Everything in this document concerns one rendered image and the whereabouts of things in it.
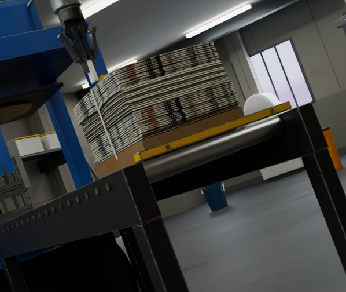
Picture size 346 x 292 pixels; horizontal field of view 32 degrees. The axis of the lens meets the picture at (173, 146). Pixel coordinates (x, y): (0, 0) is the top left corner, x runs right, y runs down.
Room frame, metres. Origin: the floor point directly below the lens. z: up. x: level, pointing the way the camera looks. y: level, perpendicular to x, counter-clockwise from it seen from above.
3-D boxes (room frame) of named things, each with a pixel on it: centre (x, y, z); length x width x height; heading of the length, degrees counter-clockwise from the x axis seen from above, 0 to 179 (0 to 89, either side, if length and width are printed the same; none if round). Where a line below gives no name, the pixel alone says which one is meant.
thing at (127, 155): (1.53, -0.03, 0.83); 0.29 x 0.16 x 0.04; 116
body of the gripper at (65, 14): (1.87, 0.16, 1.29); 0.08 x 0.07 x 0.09; 120
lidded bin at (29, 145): (9.54, 2.22, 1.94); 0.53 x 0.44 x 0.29; 154
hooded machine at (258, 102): (11.24, -1.83, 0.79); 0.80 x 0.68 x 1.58; 64
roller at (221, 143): (1.45, -0.08, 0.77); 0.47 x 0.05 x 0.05; 121
